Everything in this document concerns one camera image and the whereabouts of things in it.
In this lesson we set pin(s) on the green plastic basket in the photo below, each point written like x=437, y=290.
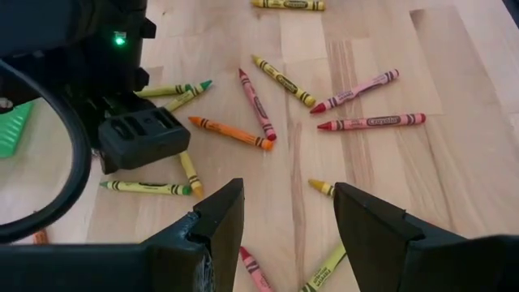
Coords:
x=12, y=130

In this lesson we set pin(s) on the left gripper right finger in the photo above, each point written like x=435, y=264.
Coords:
x=377, y=251

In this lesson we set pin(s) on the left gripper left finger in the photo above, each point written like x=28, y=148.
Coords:
x=211, y=251

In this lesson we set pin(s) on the yellow crayon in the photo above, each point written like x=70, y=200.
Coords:
x=190, y=174
x=322, y=187
x=284, y=81
x=292, y=4

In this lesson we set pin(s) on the yellow-green crayon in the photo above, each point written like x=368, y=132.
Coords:
x=162, y=90
x=186, y=96
x=324, y=269
x=146, y=187

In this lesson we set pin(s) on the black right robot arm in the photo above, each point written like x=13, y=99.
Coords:
x=32, y=24

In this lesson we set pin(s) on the orange crayon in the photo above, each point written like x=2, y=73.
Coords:
x=40, y=237
x=231, y=133

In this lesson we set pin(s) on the red crayon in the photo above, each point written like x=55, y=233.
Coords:
x=373, y=121
x=255, y=271
x=257, y=105
x=353, y=92

